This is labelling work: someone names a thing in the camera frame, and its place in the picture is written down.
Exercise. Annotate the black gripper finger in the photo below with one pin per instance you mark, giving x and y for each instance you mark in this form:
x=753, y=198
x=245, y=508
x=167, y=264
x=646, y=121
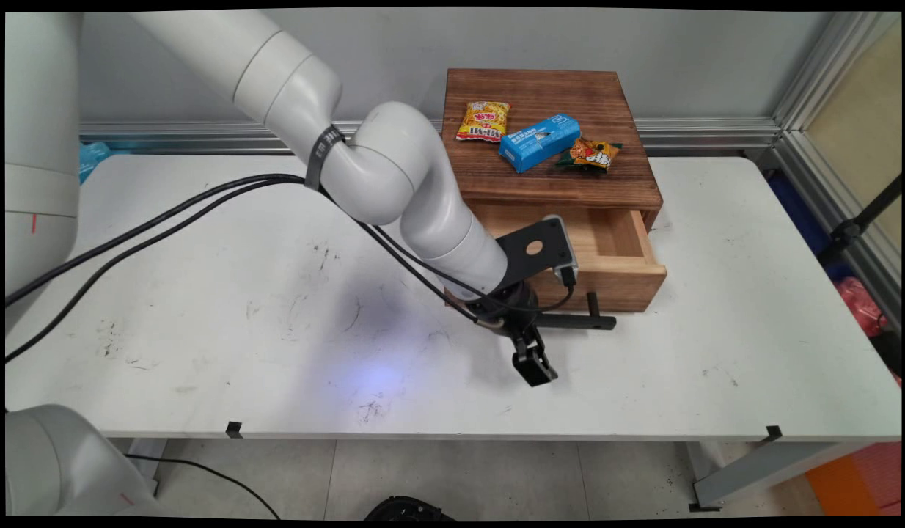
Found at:
x=538, y=372
x=524, y=345

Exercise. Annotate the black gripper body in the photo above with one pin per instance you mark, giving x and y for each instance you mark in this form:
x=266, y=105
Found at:
x=507, y=312

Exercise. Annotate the orange green snack packet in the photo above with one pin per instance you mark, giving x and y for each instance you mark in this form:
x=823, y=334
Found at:
x=590, y=155

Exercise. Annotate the black stand pole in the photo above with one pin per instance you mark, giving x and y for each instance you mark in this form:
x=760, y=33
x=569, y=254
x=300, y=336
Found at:
x=859, y=220

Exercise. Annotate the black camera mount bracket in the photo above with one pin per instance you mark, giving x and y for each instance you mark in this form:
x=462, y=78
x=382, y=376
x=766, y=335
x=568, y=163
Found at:
x=529, y=246

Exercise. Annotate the orange floor box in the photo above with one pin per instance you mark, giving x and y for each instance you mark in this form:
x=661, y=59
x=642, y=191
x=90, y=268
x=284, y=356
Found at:
x=856, y=480

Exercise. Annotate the brown wooden cabinet box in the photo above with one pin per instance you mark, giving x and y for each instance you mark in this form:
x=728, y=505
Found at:
x=540, y=176

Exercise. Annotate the yellow snack packet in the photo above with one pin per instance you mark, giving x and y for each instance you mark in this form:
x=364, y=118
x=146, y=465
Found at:
x=484, y=122

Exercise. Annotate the horizontal aluminium rail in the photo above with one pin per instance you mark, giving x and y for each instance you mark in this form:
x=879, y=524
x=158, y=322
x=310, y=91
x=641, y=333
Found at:
x=687, y=133

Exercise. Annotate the aluminium corner frame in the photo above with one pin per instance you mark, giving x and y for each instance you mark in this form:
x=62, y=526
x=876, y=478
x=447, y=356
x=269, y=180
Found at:
x=804, y=95

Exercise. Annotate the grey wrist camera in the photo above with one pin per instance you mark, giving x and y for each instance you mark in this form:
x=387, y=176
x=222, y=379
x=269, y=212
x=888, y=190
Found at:
x=568, y=253

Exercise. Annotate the blue tissue pack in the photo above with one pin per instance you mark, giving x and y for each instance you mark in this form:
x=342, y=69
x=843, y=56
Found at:
x=538, y=142

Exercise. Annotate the dark blue bin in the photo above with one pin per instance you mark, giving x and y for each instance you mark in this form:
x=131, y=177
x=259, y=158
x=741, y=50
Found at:
x=801, y=216

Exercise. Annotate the red plastic bag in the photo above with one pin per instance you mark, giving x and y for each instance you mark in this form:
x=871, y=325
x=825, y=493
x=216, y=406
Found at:
x=859, y=304

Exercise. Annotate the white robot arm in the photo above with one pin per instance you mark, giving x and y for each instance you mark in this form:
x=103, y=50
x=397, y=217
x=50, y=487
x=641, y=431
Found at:
x=379, y=161

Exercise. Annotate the black round floor object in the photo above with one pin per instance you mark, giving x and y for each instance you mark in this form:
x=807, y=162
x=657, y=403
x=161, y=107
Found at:
x=408, y=509

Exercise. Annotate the blue bubble wrap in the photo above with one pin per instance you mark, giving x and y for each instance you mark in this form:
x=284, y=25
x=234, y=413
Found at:
x=93, y=160

